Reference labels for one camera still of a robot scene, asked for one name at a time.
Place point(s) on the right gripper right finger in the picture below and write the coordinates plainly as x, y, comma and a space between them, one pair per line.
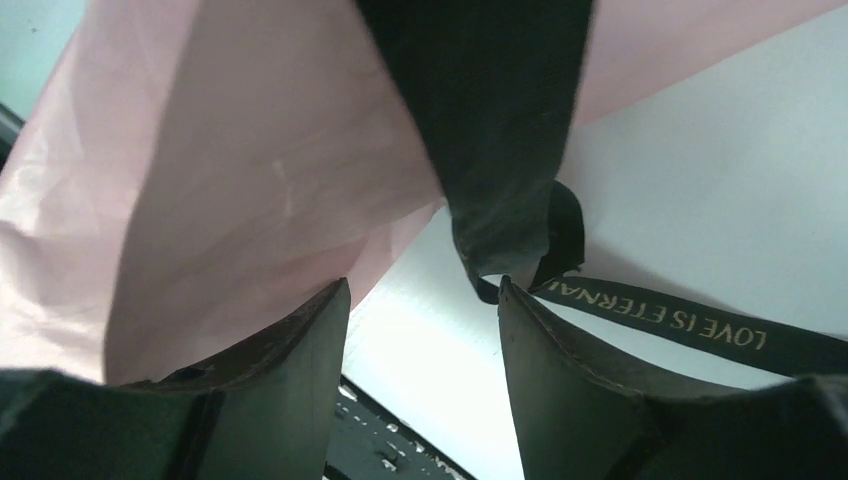
585, 409

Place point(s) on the black printed ribbon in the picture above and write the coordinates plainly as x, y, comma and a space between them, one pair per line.
491, 87

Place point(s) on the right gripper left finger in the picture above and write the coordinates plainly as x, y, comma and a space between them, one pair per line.
260, 409

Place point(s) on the pink flower bouquet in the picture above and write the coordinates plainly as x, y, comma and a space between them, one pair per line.
195, 171

